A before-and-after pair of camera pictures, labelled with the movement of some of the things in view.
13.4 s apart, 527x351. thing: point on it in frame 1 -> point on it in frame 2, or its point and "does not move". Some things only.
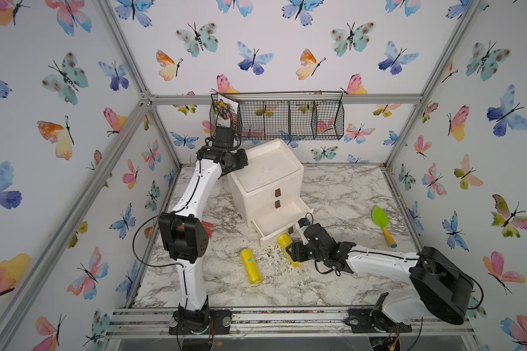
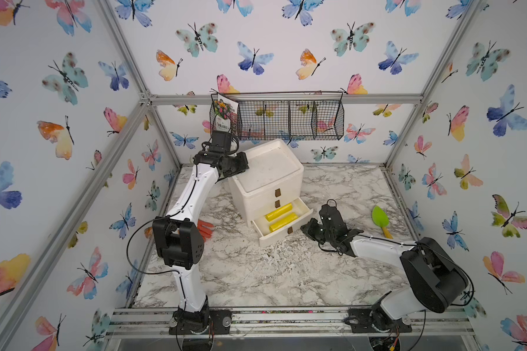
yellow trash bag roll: [285, 240] -> [281, 221]
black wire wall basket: [295, 115] does not move
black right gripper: [295, 250] -> [308, 229]
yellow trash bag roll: [252, 270] -> [279, 212]
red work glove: [207, 227] does not move
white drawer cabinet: [281, 221] does not move
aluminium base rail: [320, 323] does not move
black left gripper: [241, 155] does not move
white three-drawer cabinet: [268, 191] does not move
